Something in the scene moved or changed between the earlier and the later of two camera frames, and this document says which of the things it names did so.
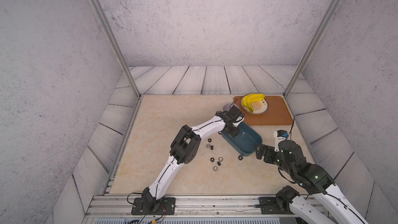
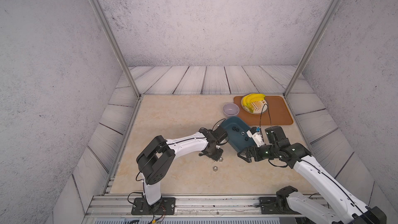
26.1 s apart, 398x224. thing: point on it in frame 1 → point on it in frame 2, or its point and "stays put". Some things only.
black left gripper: [235, 134] → [220, 153]
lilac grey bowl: [227, 107] stays put
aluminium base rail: [192, 209] stays put
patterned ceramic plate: [258, 107] stays put
